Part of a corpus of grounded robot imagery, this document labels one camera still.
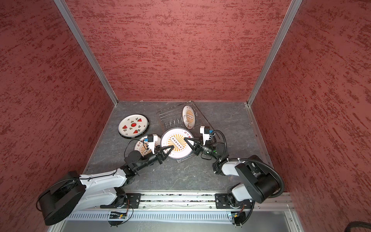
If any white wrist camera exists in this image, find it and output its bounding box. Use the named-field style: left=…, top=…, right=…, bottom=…
left=200, top=126, right=211, bottom=145
left=144, top=134, right=158, bottom=154

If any orange sunburst plate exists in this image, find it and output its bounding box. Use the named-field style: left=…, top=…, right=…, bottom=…
left=182, top=105, right=196, bottom=130
left=160, top=128, right=194, bottom=160

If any circuit board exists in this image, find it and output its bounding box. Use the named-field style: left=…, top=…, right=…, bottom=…
left=108, top=211, right=128, bottom=221
left=229, top=212, right=247, bottom=226

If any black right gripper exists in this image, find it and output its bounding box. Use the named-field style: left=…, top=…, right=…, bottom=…
left=185, top=136, right=220, bottom=160

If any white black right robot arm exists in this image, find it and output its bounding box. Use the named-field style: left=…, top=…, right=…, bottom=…
left=184, top=138, right=285, bottom=208

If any aluminium right corner post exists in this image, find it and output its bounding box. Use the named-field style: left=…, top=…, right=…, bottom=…
left=247, top=0, right=302, bottom=107

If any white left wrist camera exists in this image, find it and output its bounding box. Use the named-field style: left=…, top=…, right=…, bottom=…
left=144, top=134, right=158, bottom=154

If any watermelon pattern white plate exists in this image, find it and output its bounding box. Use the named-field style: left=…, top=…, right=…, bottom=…
left=118, top=114, right=149, bottom=138

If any right circuit board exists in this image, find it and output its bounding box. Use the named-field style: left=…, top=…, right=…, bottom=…
left=229, top=212, right=247, bottom=226

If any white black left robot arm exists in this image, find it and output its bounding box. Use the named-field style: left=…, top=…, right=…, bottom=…
left=36, top=146, right=174, bottom=226

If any brown lettered rim plate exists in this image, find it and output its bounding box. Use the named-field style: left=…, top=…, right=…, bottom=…
left=134, top=135, right=161, bottom=159

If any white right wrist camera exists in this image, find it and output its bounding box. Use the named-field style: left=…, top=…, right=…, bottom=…
left=200, top=126, right=211, bottom=145

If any aluminium left corner post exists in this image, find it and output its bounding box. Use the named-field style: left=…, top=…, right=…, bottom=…
left=54, top=0, right=119, bottom=106

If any black corrugated cable conduit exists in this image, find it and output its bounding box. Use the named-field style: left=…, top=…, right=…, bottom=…
left=210, top=130, right=286, bottom=199

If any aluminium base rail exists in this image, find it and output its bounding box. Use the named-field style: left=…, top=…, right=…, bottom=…
left=49, top=191, right=304, bottom=232

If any brown striped rim plate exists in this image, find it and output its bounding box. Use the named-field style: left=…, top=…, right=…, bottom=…
left=118, top=113, right=151, bottom=140

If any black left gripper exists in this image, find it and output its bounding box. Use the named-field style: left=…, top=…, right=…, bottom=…
left=136, top=143, right=174, bottom=172

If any aluminium corner post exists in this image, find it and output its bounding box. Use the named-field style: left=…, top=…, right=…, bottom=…
left=54, top=0, right=119, bottom=106
left=247, top=0, right=302, bottom=107

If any left circuit board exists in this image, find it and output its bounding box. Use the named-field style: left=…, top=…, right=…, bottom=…
left=108, top=211, right=128, bottom=221

